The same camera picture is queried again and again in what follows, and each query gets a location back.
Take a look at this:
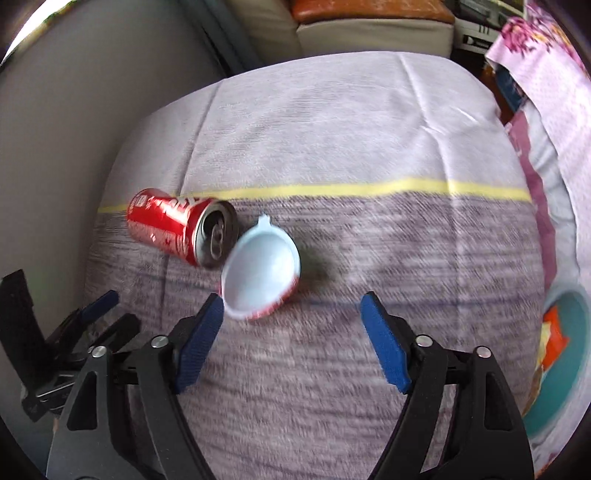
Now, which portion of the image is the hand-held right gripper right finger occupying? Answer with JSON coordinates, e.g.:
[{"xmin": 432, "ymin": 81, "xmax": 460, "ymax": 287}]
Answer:
[{"xmin": 360, "ymin": 292, "xmax": 534, "ymax": 480}]

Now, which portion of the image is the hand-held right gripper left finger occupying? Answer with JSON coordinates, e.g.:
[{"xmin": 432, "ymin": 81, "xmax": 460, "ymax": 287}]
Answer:
[{"xmin": 46, "ymin": 293, "xmax": 225, "ymax": 480}]

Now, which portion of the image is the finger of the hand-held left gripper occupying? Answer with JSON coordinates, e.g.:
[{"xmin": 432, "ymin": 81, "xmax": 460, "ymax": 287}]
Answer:
[
  {"xmin": 88, "ymin": 314, "xmax": 141, "ymax": 355},
  {"xmin": 53, "ymin": 291, "xmax": 120, "ymax": 347}
]

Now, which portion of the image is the white plastic cup red outside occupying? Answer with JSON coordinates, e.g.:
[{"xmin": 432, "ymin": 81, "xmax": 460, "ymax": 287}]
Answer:
[{"xmin": 221, "ymin": 213, "xmax": 302, "ymax": 321}]

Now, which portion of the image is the red drink can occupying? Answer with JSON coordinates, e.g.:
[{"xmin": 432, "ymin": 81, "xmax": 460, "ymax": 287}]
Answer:
[{"xmin": 127, "ymin": 188, "xmax": 240, "ymax": 269}]

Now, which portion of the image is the orange snack wrapper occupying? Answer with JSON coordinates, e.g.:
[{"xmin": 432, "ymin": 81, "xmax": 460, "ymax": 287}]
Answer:
[{"xmin": 538, "ymin": 307, "xmax": 570, "ymax": 374}]

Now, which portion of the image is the teal plastic bin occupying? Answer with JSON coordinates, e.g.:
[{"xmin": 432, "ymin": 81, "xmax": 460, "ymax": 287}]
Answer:
[{"xmin": 522, "ymin": 282, "xmax": 591, "ymax": 435}]

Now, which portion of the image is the purple striped tablecloth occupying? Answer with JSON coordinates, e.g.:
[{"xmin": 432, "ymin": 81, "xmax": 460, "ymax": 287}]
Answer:
[{"xmin": 83, "ymin": 51, "xmax": 546, "ymax": 480}]

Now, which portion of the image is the cream and orange sofa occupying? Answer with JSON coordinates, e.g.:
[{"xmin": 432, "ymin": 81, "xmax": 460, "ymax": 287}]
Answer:
[{"xmin": 231, "ymin": 0, "xmax": 458, "ymax": 58}]

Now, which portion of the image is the pink floral blanket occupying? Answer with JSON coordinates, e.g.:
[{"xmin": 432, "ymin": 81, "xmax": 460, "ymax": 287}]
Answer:
[{"xmin": 485, "ymin": 0, "xmax": 591, "ymax": 476}]

